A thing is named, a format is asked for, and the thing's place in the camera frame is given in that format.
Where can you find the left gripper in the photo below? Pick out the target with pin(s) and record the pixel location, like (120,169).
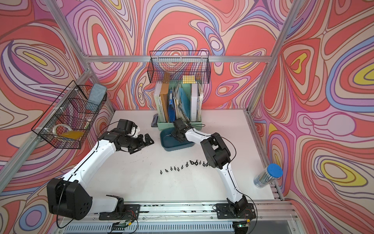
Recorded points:
(141,143)

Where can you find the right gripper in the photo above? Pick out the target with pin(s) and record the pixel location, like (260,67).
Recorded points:
(173,133)

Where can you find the teal plastic storage tray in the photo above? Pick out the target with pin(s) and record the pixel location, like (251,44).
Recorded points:
(169,143)

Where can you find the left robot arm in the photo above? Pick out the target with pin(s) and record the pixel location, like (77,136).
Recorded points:
(67,196)

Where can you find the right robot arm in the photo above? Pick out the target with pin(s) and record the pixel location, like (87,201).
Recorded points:
(218,156)

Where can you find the blue folder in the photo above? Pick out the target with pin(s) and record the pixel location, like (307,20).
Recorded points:
(171,110)

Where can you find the grey stapler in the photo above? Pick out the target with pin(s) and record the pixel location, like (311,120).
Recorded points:
(154,121)

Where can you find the mint green file organizer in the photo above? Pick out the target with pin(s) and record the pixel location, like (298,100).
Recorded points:
(178,105)

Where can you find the brown folder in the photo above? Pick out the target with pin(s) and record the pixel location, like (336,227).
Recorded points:
(164,100)

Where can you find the white binder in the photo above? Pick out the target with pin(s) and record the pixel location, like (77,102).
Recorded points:
(194,100)

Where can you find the yellow sticky note pad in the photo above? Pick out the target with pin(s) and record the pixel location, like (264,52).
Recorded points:
(188,79)

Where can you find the grey blue sponge block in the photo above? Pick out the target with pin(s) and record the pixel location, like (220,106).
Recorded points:
(97,94)

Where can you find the yellow pad in basket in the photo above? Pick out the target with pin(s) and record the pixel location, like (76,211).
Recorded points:
(74,135)

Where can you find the white tape roll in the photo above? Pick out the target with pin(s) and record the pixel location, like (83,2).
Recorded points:
(61,129)

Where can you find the blue lid clear jar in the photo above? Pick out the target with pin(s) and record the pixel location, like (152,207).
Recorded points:
(271,173)

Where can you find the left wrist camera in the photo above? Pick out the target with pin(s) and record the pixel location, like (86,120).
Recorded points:
(128,128)

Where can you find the black wire basket back wall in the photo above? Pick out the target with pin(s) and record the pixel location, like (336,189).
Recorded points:
(169,66)

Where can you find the black wire basket wall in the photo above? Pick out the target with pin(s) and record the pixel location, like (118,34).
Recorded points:
(71,107)
(169,66)

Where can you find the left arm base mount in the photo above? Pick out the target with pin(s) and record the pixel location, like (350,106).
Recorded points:
(122,211)

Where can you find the black wire basket left wall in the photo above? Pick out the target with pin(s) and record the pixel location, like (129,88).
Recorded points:
(71,107)

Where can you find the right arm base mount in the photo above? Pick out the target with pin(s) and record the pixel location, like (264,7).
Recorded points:
(227,211)

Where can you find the aluminium front rail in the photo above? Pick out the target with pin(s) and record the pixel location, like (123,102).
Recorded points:
(268,217)

